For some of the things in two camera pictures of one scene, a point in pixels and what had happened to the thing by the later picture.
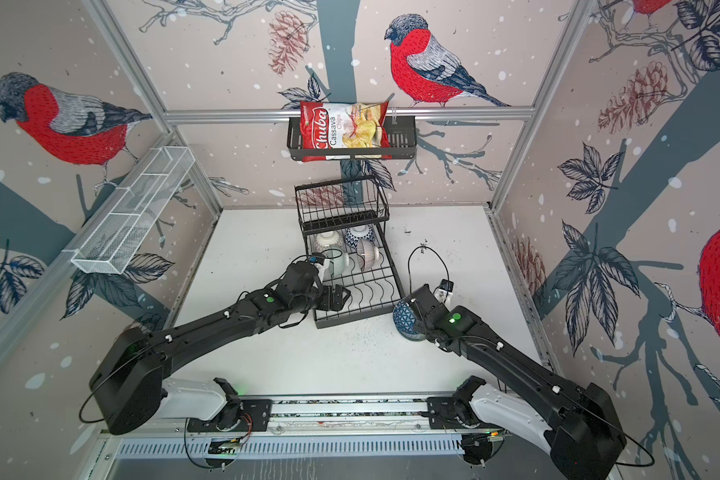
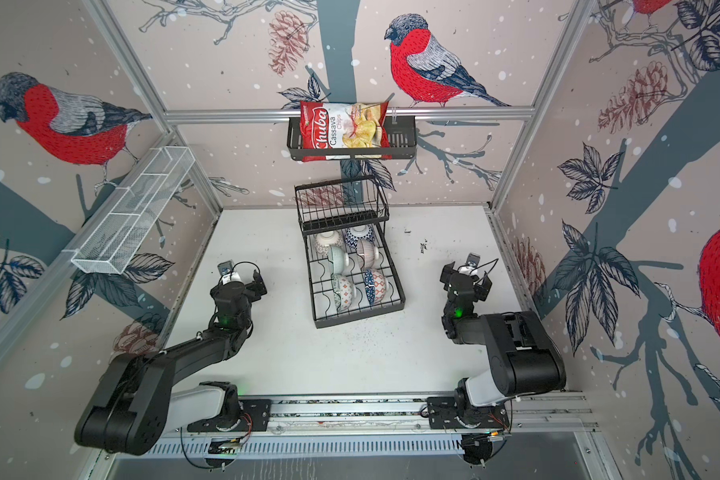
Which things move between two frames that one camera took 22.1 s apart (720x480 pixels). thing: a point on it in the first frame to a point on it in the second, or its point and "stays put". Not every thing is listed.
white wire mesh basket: [119, 232] stays put
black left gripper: [328, 302] to [256, 288]
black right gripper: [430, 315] to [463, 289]
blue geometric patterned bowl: [404, 320] to [375, 285]
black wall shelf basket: [403, 141] stays put
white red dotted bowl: [328, 240] stays put
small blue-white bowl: [353, 234] stays put
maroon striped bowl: [367, 254] stays put
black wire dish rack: [343, 224] stays put
